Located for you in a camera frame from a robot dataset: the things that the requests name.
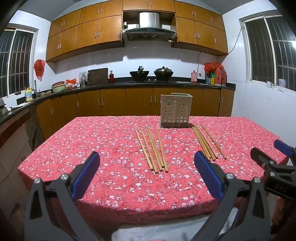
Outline white wall cable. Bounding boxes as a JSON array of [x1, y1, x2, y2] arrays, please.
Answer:
[[197, 27, 245, 77]]

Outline hanging red plastic bag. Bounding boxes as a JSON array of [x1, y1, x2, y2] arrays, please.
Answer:
[[33, 59, 46, 81]]

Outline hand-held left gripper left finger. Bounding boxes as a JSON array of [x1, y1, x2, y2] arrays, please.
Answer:
[[24, 151, 104, 241]]

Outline green basin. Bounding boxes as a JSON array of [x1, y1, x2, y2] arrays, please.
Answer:
[[51, 81, 66, 93]]

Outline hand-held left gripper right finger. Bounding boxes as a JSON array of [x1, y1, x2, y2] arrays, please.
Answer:
[[194, 151, 271, 241]]

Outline black kitchen countertop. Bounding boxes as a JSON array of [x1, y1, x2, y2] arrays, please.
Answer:
[[0, 77, 236, 126]]

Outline dark cloth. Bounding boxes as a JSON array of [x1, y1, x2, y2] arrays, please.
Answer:
[[24, 116, 44, 151]]

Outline wooden base cabinets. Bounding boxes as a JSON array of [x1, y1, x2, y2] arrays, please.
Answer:
[[36, 87, 235, 139]]

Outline steel range hood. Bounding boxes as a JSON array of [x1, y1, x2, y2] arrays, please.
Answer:
[[122, 12, 176, 42]]

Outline black wok with lid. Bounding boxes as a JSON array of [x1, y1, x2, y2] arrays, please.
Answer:
[[154, 66, 174, 78]]

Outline gas stove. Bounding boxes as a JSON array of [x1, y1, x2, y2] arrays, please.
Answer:
[[128, 79, 176, 84]]

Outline red floral tablecloth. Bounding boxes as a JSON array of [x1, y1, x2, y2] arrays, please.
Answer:
[[18, 115, 290, 226]]

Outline dark wooden cutting board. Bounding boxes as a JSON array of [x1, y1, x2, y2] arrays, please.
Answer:
[[87, 68, 109, 85]]

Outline clear plastic bag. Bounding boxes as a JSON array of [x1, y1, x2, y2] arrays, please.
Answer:
[[79, 71, 89, 86]]

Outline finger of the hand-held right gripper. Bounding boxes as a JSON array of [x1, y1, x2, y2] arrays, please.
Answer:
[[273, 139, 296, 166], [250, 147, 281, 173]]

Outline small wooden wall cabinet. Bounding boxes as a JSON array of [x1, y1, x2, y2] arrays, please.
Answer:
[[122, 0, 176, 12]]

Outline barred window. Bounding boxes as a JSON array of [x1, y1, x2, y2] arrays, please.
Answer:
[[239, 14, 296, 92], [0, 28, 38, 99]]

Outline black wok with ladle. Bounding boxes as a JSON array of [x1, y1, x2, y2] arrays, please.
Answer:
[[129, 66, 150, 81]]

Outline white rag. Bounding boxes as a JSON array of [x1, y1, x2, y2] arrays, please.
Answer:
[[10, 102, 31, 109]]

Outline beige perforated utensil holder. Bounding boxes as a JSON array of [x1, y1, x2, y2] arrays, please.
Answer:
[[159, 93, 193, 128]]

